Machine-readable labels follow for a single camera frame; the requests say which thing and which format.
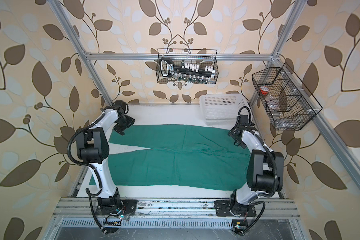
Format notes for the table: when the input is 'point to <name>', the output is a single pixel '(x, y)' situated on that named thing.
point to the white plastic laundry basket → (221, 109)
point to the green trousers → (180, 156)
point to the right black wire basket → (288, 104)
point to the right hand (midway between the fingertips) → (237, 138)
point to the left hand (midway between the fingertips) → (130, 124)
